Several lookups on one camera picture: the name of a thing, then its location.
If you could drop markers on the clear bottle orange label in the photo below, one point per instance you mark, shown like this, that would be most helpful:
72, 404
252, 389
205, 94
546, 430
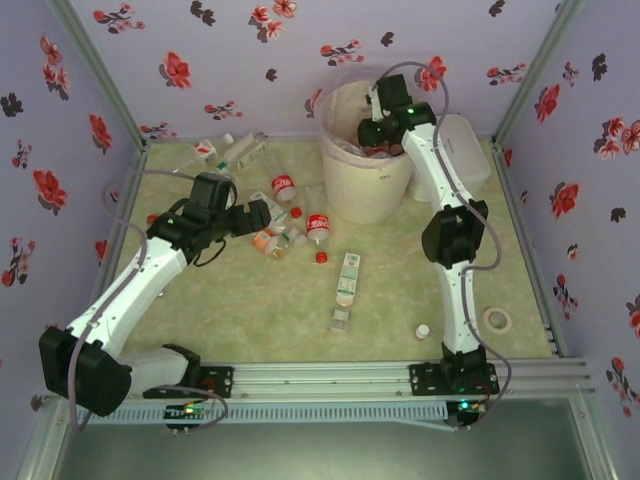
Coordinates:
261, 241

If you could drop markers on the clear bottle red white label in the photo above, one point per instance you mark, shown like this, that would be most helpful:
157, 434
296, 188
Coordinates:
205, 149

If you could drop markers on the clear cola bottle red label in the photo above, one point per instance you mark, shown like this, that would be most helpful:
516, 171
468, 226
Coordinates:
283, 187
317, 223

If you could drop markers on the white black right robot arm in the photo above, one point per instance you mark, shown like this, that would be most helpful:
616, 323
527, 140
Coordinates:
457, 310

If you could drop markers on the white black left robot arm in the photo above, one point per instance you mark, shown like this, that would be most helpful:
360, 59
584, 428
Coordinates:
150, 270

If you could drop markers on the clear plastic bin liner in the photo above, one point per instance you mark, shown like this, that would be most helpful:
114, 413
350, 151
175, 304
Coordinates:
342, 110

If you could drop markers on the cream plastic waste bin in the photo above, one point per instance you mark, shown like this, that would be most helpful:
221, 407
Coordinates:
365, 190

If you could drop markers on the clear bottle red cap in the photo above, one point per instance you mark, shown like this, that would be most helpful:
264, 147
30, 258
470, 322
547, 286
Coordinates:
375, 150

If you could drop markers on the white lidded plastic container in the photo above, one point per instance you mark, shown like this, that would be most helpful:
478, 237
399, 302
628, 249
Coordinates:
470, 160

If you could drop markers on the clear bottle white green label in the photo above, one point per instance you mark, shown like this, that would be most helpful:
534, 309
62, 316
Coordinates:
277, 212

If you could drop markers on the loose red bottle cap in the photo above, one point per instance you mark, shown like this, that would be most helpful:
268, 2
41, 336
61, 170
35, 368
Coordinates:
321, 258

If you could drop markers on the circuit board green light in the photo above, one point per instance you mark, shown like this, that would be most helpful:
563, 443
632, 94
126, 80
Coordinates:
187, 411
465, 407

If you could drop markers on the beige tape roll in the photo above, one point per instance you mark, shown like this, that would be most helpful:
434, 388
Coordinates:
485, 320

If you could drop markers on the small bottle white cap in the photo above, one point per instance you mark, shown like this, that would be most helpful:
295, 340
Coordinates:
422, 334

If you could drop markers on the aluminium frame rail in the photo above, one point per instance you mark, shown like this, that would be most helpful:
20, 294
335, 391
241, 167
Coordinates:
42, 450
515, 200
112, 260
602, 435

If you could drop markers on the aluminium frame post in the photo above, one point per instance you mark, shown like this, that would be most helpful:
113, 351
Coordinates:
536, 75
100, 75

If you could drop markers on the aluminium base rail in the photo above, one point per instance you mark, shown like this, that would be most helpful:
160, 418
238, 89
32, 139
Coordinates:
320, 380

